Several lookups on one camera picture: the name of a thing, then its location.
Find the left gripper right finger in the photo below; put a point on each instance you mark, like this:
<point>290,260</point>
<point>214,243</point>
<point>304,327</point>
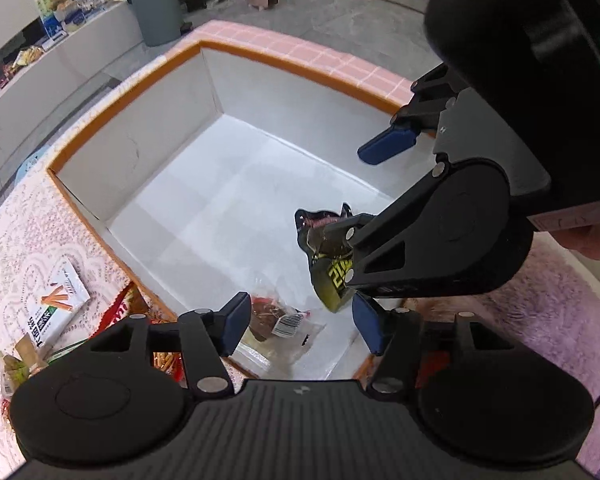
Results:
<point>417,343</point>

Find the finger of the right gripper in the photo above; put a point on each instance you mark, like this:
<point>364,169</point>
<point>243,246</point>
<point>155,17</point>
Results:
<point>431,92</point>
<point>447,235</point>

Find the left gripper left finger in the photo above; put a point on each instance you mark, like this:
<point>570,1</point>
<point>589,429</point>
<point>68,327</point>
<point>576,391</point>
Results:
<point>205,338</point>

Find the clear brown meat packet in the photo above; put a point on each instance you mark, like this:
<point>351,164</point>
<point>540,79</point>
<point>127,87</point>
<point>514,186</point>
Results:
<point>279,342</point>

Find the dark black yellow snack packet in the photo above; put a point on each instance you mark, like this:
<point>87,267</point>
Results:
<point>329,256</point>

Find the white latiao snack packet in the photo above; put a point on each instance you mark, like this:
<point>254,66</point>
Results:
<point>54,305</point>

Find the orange stick snack bag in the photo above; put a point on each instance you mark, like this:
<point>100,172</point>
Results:
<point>130,303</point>

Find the green raisin snack packet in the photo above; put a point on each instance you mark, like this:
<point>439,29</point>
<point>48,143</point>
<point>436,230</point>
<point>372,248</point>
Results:
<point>15,370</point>

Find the person right hand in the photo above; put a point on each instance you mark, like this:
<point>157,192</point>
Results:
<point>575,228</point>

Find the purple fuzzy sleeve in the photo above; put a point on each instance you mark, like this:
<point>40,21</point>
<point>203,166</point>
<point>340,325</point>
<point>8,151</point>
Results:
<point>552,305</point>

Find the orange cardboard box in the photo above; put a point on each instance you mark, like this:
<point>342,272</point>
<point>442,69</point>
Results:
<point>190,173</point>

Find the pink lace tablecloth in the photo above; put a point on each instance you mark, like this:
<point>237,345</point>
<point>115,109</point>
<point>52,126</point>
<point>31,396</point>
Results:
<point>37,227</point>

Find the blue plastic stool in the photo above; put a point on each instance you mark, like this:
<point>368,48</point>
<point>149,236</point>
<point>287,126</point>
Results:
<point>29,163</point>

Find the grey tv console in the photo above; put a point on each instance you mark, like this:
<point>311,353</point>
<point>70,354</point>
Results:
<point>38,90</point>

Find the grey trash bin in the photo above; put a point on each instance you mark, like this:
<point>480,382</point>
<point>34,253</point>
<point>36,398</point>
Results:
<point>160,21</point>

